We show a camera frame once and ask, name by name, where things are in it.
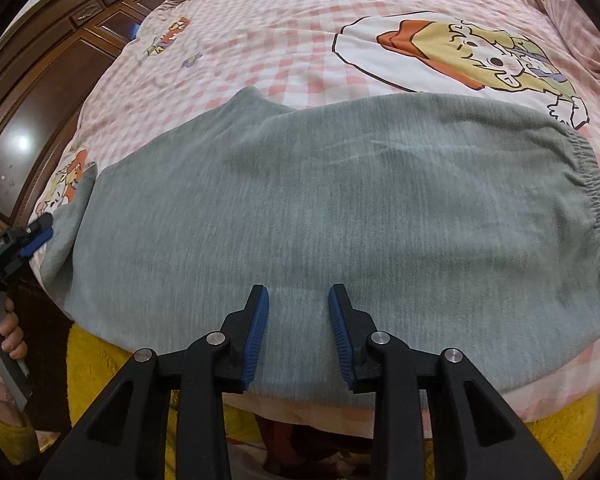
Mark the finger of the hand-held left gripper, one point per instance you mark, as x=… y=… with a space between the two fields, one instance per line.
x=39 y=240

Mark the pink checked printed bedsheet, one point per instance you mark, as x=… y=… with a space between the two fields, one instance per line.
x=280 y=55

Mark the yellow fleece garment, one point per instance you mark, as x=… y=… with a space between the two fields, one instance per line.
x=105 y=375

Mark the grey pants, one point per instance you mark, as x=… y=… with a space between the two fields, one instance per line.
x=300 y=200

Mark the person's left forearm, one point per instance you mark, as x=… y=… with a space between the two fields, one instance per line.
x=5 y=435

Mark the person's left hand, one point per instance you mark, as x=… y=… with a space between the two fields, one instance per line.
x=15 y=335

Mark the dark wooden headboard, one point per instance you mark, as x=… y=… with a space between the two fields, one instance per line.
x=55 y=85

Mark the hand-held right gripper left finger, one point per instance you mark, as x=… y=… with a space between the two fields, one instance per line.
x=257 y=332

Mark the pink checked pillow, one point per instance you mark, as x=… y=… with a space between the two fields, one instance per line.
x=585 y=15

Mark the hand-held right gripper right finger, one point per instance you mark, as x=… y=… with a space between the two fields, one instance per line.
x=341 y=332

